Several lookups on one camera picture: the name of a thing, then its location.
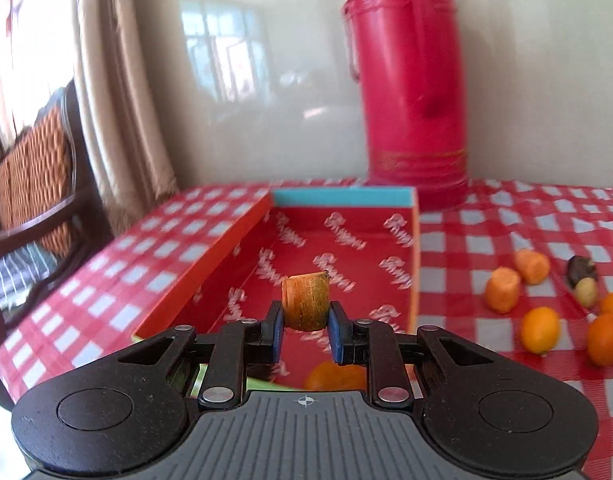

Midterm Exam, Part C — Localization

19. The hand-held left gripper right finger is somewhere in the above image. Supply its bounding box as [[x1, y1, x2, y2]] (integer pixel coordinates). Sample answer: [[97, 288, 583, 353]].
[[329, 301, 493, 407]]

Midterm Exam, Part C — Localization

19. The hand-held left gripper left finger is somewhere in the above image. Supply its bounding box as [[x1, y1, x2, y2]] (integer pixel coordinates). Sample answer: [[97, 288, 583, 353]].
[[117, 301, 287, 409]]

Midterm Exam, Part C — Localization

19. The short carrot piece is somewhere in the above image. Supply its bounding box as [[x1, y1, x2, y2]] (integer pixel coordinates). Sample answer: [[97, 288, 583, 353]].
[[281, 270, 332, 332]]

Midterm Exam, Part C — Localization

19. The red cardboard box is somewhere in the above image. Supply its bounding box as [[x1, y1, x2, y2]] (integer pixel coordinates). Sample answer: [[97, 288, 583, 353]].
[[131, 186, 421, 392]]

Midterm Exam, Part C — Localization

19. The red white checked tablecloth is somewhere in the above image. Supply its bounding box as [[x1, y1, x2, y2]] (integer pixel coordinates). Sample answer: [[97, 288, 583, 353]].
[[0, 177, 613, 480]]

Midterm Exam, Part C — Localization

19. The orange carrot chunk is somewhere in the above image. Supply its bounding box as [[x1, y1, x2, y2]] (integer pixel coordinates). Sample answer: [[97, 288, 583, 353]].
[[515, 249, 551, 286], [485, 266, 522, 314]]

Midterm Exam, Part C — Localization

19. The small pale yellow fruit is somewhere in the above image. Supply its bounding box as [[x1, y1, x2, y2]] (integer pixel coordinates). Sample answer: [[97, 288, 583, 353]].
[[575, 279, 599, 309]]

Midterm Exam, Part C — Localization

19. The dark brown fruit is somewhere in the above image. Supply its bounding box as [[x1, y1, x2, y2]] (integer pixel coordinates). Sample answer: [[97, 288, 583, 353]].
[[566, 255, 598, 288]]

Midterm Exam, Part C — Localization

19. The red thermos flask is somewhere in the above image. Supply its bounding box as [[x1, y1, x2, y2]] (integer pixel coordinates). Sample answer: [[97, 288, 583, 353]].
[[340, 0, 471, 211]]

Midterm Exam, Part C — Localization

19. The blue striped cloth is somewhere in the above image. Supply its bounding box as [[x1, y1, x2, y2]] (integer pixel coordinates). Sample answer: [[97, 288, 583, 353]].
[[0, 242, 58, 307]]

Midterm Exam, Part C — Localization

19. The wooden chair with woven back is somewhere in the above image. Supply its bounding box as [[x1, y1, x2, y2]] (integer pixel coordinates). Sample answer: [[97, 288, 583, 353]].
[[0, 79, 113, 411]]

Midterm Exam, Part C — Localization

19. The beige curtain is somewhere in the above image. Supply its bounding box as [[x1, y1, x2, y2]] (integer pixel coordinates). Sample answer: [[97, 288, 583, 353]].
[[71, 0, 182, 233]]

